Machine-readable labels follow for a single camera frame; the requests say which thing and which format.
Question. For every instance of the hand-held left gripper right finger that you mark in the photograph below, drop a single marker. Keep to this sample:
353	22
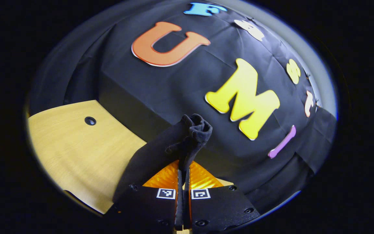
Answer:
222	208

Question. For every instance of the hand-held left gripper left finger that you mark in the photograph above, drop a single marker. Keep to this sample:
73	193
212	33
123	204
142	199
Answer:
148	209

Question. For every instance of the black backdrop cloth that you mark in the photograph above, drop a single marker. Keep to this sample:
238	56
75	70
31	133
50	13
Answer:
174	91

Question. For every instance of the black jeans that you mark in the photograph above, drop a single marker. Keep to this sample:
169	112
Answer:
161	152

